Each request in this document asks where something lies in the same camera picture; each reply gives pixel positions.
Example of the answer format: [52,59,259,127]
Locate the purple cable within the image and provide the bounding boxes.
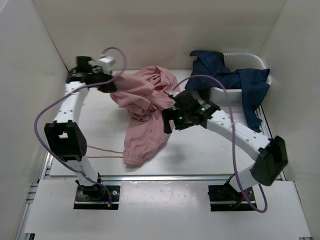
[33,47,127,176]
[170,74,268,213]

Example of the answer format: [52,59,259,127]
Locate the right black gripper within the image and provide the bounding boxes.
[161,106,193,134]

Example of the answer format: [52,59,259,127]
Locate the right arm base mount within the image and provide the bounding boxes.
[207,185,254,212]

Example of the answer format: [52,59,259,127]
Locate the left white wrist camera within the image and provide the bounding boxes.
[98,56,116,71]

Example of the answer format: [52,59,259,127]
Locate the white plastic basket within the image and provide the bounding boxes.
[205,52,271,108]

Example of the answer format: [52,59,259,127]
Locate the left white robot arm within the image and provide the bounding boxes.
[44,56,116,200]

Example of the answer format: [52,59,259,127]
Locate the pink trousers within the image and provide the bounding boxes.
[110,65,180,167]

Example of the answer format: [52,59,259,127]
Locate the aluminium front rail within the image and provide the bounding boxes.
[25,173,287,204]

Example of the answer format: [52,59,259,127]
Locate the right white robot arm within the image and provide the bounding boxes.
[161,91,288,200]

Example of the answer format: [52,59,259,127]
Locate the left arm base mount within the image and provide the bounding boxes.
[73,180,121,210]

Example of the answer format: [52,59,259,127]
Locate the aluminium left rail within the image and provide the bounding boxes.
[37,152,54,182]

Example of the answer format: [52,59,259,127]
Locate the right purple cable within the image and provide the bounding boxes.
[170,74,268,213]

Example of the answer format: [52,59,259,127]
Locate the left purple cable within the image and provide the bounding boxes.
[33,47,127,176]

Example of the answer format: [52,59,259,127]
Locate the dark blue jeans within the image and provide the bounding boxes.
[185,50,270,133]

